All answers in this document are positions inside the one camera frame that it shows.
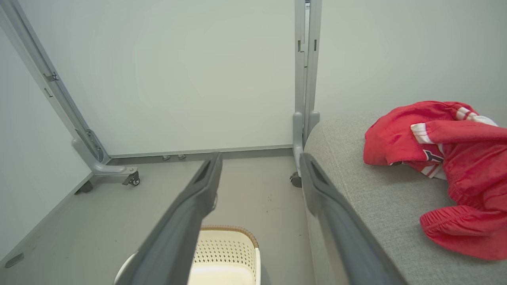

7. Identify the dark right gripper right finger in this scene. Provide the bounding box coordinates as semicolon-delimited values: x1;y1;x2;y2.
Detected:
299;152;408;285

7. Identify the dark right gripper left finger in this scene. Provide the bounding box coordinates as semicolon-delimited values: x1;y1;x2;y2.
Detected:
115;152;223;285

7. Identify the red white striped jersey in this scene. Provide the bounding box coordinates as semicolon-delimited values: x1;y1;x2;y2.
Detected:
363;101;499;181

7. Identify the plain red garment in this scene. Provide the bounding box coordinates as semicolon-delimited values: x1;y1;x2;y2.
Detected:
419;120;507;261

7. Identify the cream perforated laundry basket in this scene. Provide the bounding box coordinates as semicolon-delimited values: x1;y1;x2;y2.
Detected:
114;225;262;285

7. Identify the dark grey partition foot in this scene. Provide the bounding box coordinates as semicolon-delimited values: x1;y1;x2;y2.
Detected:
74;180;94;195

